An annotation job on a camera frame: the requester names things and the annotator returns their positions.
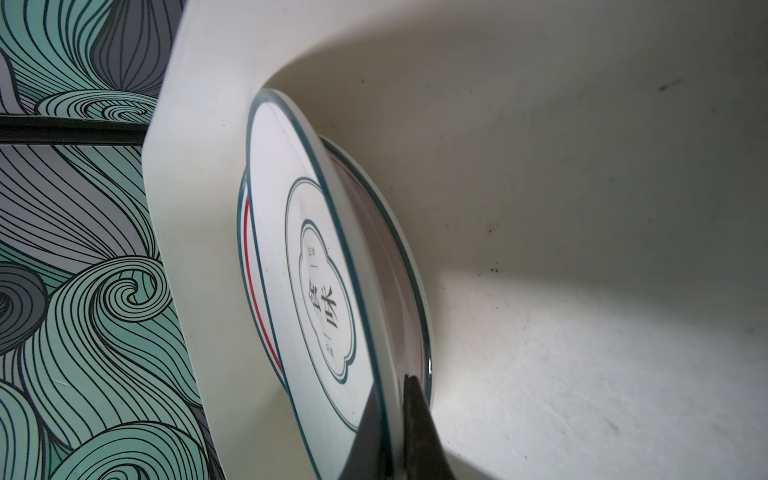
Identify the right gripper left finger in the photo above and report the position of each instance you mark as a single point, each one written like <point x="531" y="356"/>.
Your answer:
<point x="368" y="457"/>

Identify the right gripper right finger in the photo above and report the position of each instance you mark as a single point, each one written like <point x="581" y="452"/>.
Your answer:
<point x="425" y="458"/>

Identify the black text white plate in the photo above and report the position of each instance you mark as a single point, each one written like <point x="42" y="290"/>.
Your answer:
<point x="321" y="291"/>

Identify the red text white plate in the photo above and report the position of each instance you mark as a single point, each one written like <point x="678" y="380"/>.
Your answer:
<point x="399" y="278"/>

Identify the white plastic bin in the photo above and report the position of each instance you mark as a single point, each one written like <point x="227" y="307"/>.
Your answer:
<point x="583" y="185"/>

